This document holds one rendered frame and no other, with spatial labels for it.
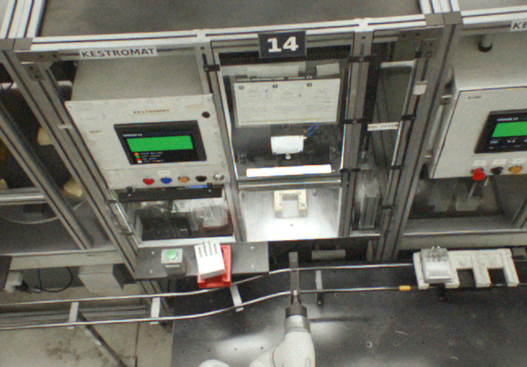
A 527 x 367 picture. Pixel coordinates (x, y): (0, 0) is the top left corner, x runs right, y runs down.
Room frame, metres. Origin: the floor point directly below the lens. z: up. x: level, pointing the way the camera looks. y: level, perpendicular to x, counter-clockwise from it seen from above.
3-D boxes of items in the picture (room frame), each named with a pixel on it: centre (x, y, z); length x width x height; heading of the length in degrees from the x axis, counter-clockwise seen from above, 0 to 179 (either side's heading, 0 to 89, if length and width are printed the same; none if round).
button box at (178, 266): (1.09, 0.39, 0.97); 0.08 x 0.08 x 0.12; 86
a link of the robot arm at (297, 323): (0.71, -0.05, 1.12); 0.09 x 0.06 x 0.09; 86
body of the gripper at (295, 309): (0.79, -0.06, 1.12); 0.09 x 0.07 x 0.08; 176
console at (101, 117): (1.29, 0.32, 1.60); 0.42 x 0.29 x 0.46; 86
